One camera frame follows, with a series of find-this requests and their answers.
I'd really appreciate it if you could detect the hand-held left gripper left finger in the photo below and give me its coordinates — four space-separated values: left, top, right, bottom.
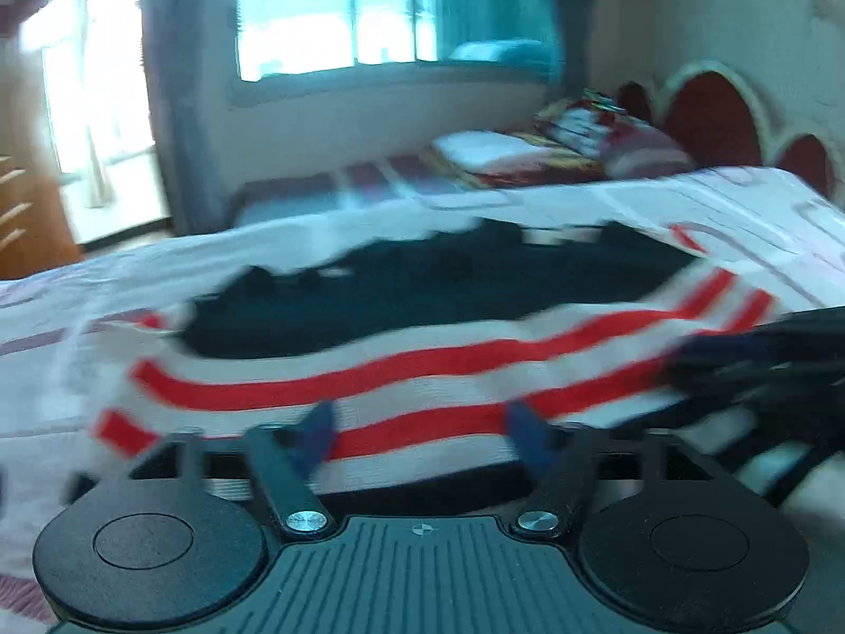
128 399 339 537

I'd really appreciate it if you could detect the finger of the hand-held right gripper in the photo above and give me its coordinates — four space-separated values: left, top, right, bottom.
666 307 845 385

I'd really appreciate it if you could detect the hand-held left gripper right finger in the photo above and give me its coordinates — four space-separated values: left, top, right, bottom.
505 399 712 537

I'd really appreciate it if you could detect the striped knit sweater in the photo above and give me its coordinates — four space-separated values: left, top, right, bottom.
66 218 796 498

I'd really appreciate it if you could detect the patterned bedsheet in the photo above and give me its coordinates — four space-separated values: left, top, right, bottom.
0 165 845 628

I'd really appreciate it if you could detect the red scalloped headboard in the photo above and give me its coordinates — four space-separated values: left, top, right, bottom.
617 59 838 200

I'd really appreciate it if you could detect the plaid pillow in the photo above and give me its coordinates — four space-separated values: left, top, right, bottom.
533 89 696 181

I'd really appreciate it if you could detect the striped small bed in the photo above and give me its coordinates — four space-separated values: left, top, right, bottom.
226 152 477 229

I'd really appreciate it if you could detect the white folded cloth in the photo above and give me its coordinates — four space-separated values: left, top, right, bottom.
431 130 530 171

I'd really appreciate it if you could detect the white sheer curtain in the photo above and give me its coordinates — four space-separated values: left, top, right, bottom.
82 135 113 207

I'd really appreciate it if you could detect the brown wooden door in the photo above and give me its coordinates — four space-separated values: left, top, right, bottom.
0 152 83 282

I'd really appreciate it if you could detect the grey-blue curtain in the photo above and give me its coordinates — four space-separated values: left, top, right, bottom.
137 0 240 234
556 0 598 83

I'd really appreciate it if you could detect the blue quilt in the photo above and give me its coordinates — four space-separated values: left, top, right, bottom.
449 40 550 68

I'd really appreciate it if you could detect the sliding glass window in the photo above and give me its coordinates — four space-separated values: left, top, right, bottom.
230 0 438 86

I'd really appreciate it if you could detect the teal curtain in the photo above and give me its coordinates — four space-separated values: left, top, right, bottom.
434 0 562 73

